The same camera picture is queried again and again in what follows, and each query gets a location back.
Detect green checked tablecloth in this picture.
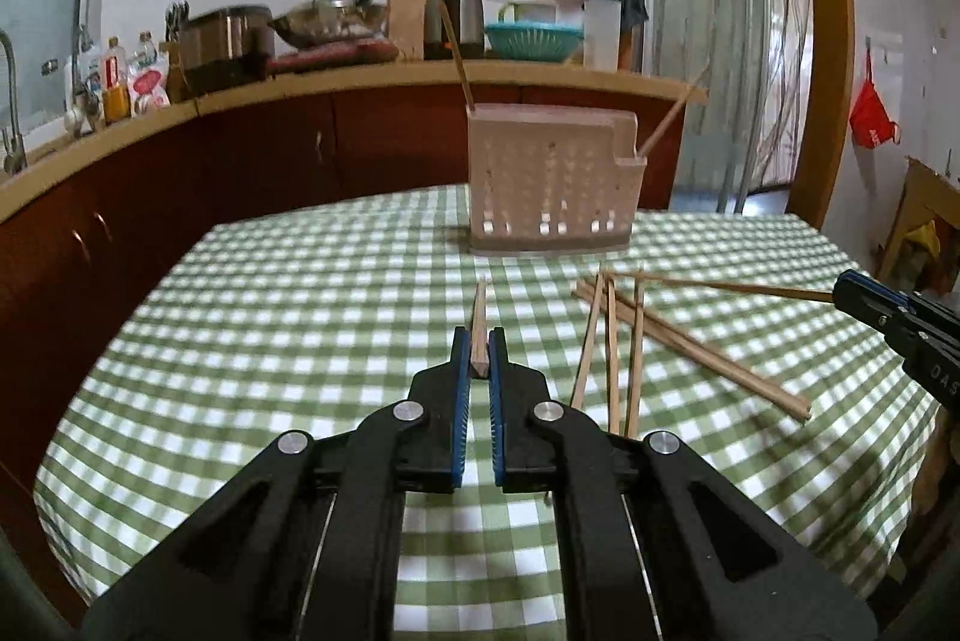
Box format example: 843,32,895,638
34,183,938,641

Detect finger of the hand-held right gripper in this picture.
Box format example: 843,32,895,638
855,303,913,349
832,269,917,316

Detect steel wok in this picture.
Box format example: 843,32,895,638
268,3,391,49

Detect frosted sliding glass door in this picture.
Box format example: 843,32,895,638
637,0,815,214

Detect yellow oil bottle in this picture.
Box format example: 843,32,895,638
101,37,132,124

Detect dark red kitchen cabinets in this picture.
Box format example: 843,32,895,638
0,82,687,619

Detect white plastic bottle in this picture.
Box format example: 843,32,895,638
71,41,104,113

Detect wooden door frame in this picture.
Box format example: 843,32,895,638
607,0,856,229

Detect steel rice cooker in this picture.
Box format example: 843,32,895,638
178,5,277,96

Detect teal plastic basket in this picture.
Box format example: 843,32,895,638
484,22,584,63

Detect wooden cutting board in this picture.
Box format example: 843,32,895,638
390,0,462,61

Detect steel kitchen faucet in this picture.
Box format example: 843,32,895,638
0,29,27,173

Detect black steel electric kettle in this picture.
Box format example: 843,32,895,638
424,0,487,61

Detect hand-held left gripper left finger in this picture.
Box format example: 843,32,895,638
79,326,473,641

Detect red hanging bag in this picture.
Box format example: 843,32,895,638
849,48,901,148

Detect red white packet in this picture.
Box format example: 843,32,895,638
126,52,172,117

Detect white translucent container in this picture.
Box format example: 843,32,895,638
583,0,623,72

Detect wooden chopstick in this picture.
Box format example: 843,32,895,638
438,2,476,111
611,270,838,304
570,272,607,411
573,285,811,422
625,267,647,439
604,275,623,436
636,62,712,158
581,278,814,409
470,278,491,379

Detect red induction cooker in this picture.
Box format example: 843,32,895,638
266,41,400,76

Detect beige perforated utensil holder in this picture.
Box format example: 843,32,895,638
466,102,647,256

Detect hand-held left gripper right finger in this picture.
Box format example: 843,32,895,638
487,326,878,641

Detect kitchen window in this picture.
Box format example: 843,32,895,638
0,0,113,139

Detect tan kitchen countertop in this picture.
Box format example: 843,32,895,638
0,57,710,222

